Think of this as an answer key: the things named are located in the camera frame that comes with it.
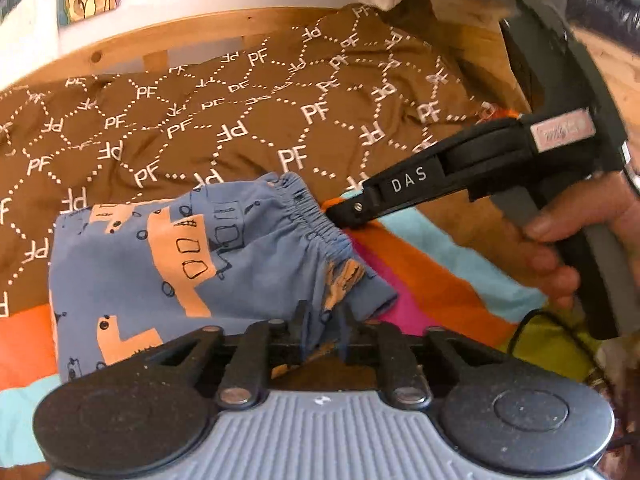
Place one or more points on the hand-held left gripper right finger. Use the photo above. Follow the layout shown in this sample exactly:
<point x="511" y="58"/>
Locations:
<point x="345" y="332"/>

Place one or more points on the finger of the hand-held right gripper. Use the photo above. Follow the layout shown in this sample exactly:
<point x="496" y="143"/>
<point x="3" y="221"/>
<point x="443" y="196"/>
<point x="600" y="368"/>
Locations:
<point x="395" y="190"/>

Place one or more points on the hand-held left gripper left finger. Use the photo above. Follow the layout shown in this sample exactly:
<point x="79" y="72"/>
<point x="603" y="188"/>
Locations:
<point x="301" y="330"/>

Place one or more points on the blue pants with orange print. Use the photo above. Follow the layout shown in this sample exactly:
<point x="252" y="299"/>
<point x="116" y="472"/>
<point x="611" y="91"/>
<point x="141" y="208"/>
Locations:
<point x="125" y="270"/>

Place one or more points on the person's right hand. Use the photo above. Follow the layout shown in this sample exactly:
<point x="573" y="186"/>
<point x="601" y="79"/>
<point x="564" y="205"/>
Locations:
<point x="547" y="255"/>

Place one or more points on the dark fuzzy cloth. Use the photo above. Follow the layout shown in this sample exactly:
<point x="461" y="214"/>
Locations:
<point x="600" y="0"/>

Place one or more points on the brown printed blanket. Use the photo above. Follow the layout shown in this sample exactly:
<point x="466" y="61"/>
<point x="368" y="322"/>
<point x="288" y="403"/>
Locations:
<point x="175" y="160"/>

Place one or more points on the floral bed sheet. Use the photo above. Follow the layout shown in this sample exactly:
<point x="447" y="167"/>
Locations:
<point x="607" y="375"/>

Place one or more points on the wooden bed frame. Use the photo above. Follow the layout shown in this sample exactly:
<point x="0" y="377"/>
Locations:
<point x="175" y="35"/>

